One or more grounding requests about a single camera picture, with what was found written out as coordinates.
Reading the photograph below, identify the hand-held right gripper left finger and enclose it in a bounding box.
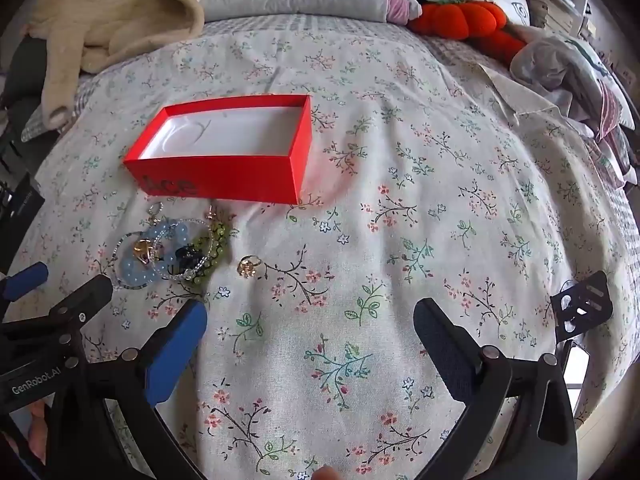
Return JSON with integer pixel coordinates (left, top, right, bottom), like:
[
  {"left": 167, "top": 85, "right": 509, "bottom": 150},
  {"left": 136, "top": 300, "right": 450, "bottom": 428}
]
[{"left": 65, "top": 299, "right": 209, "bottom": 480}]

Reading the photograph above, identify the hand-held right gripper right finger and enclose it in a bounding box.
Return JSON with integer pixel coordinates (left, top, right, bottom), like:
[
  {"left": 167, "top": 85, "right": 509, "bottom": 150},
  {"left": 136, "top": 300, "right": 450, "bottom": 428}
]
[{"left": 413, "top": 297, "right": 579, "bottom": 480}]

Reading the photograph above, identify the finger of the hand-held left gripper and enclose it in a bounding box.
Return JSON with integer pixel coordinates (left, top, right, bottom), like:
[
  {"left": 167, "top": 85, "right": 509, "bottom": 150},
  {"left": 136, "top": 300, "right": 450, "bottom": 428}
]
[
  {"left": 0, "top": 262, "right": 50, "bottom": 307},
  {"left": 0, "top": 274, "right": 115, "bottom": 361}
]

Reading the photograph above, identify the blue bead bracelet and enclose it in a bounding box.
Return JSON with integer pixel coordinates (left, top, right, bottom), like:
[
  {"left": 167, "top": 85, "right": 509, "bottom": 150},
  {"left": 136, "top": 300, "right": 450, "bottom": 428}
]
[{"left": 111, "top": 223, "right": 195, "bottom": 289}]

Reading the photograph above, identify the thin multicoloured bead bracelet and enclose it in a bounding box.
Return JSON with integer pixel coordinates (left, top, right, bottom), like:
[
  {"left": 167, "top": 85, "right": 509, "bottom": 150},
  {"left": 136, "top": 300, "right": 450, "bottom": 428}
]
[{"left": 109, "top": 231, "right": 152, "bottom": 290}]

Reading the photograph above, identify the clear bead bracelet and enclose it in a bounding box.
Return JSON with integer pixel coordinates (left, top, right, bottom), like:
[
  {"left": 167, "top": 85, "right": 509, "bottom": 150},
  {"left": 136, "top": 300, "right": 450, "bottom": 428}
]
[{"left": 149, "top": 217, "right": 222, "bottom": 282}]

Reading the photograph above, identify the gold flower ring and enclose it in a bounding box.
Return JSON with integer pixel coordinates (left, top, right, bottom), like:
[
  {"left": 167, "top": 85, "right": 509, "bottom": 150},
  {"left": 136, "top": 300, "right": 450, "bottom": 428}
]
[{"left": 236, "top": 255, "right": 262, "bottom": 279}]

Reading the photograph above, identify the green bead bracelet black charm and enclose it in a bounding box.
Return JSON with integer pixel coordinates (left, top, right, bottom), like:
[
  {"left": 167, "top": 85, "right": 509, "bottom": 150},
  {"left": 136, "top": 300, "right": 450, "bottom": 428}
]
[{"left": 179, "top": 221, "right": 234, "bottom": 284}]

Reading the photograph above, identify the red cardboard box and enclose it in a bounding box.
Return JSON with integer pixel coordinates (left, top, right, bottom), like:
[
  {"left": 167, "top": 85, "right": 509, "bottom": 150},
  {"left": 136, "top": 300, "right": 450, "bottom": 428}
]
[{"left": 123, "top": 94, "right": 314, "bottom": 206}]

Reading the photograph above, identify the person's left hand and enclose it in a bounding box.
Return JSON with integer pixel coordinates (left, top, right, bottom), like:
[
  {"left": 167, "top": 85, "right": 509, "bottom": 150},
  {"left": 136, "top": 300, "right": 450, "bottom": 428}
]
[{"left": 20, "top": 400, "right": 52, "bottom": 463}]

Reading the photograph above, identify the black case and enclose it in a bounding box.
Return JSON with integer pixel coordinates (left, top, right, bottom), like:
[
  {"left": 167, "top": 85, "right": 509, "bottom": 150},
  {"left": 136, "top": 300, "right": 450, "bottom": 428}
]
[{"left": 0, "top": 180, "right": 47, "bottom": 273}]

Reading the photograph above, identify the floral bed quilt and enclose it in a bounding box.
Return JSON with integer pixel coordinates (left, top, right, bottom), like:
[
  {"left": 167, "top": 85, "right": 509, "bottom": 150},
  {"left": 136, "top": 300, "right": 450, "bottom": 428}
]
[{"left": 10, "top": 22, "right": 636, "bottom": 480}]

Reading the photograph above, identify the beige fleece blanket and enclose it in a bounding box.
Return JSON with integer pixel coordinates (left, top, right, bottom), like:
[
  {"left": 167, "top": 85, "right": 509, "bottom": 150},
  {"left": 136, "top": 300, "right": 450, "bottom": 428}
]
[{"left": 27, "top": 0, "right": 206, "bottom": 131}]

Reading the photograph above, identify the pile of grey clothes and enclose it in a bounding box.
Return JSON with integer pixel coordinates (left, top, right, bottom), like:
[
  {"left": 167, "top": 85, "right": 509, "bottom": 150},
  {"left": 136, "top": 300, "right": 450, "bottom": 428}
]
[{"left": 510, "top": 30, "right": 638, "bottom": 186}]

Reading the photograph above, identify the orange pumpkin plush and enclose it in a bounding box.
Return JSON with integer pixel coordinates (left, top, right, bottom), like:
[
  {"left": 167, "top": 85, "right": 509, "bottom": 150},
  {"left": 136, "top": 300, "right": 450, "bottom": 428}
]
[{"left": 406, "top": 0, "right": 528, "bottom": 67}]

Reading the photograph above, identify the stack of books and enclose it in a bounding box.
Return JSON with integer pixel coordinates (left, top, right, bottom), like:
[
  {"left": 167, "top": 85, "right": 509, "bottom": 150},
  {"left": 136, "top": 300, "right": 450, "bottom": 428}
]
[{"left": 522, "top": 0, "right": 601, "bottom": 43}]

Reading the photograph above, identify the black metal bracket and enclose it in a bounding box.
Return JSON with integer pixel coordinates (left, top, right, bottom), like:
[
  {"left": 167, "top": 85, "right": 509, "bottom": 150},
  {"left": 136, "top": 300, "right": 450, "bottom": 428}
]
[{"left": 550, "top": 270, "right": 615, "bottom": 343}]

